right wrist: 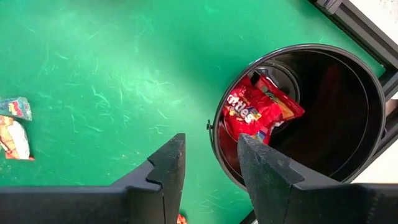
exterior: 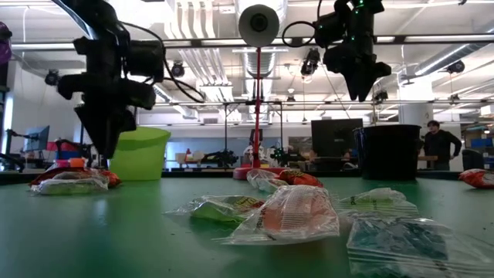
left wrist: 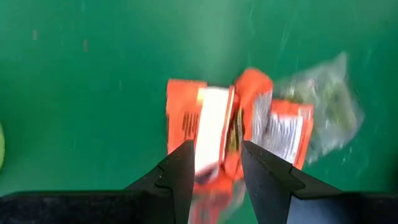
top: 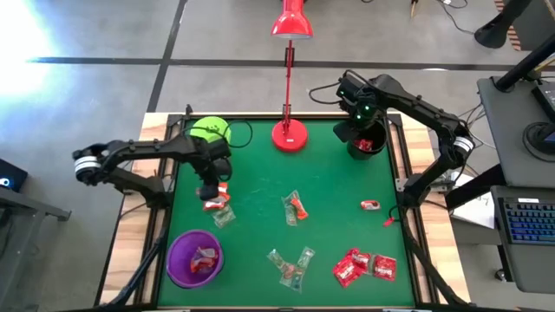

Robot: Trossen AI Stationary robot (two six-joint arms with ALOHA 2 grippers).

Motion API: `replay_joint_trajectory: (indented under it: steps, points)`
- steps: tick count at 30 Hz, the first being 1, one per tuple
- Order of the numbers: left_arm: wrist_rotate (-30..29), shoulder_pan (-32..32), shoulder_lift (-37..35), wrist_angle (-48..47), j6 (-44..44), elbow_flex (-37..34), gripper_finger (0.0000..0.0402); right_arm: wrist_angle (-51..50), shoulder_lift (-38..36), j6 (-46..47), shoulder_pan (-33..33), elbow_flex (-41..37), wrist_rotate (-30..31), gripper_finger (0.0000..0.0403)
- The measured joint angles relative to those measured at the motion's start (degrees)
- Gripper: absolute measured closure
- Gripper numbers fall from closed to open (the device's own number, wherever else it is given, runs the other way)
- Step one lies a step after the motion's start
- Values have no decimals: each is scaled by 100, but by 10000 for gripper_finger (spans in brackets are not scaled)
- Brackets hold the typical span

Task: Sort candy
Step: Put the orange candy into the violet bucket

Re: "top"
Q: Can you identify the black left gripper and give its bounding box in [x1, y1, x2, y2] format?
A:
[198, 137, 233, 201]

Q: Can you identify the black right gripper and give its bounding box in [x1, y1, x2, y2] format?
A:
[333, 71, 386, 144]

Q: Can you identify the clear green candy pack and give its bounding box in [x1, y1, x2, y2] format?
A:
[212, 205, 237, 229]
[297, 246, 317, 270]
[281, 190, 300, 227]
[266, 249, 287, 270]

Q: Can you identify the clear blue candy pack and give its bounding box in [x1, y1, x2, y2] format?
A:
[279, 264, 304, 293]

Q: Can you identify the black plastic bucket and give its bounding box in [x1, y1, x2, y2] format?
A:
[346, 119, 388, 161]

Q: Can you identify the green table mat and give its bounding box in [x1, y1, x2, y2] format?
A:
[158, 117, 416, 308]

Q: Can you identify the red desk lamp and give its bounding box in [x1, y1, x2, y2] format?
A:
[271, 0, 314, 153]

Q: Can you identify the green plastic bucket with face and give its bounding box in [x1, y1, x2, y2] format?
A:
[189, 115, 232, 144]

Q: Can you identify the purple plastic bucket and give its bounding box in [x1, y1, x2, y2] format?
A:
[166, 229, 225, 290]

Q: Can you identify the white paper sheet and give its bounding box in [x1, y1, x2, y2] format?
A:
[450, 190, 496, 230]

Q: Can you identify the grey desk top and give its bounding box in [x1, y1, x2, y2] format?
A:
[476, 75, 555, 188]

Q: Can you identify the black stand foot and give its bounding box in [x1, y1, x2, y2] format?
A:
[473, 0, 535, 49]

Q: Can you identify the grey metal stand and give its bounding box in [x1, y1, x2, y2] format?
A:
[0, 185, 73, 312]

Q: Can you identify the orange black striped mat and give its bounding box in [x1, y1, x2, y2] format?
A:
[493, 0, 522, 52]

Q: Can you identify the black round monitor base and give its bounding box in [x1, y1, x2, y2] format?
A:
[522, 121, 555, 164]

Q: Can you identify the black device with blue light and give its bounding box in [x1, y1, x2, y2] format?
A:
[0, 158, 29, 193]

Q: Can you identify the black keyboard with blue keys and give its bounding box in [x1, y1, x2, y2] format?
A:
[497, 197, 555, 246]

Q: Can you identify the grey keyboard table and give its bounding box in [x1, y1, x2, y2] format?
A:
[490, 185, 555, 295]

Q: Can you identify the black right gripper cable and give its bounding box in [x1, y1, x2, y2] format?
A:
[308, 81, 343, 106]

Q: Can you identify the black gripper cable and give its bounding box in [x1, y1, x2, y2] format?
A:
[308, 81, 343, 106]
[223, 119, 254, 149]

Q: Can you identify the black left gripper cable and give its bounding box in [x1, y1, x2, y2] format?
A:
[223, 119, 254, 149]

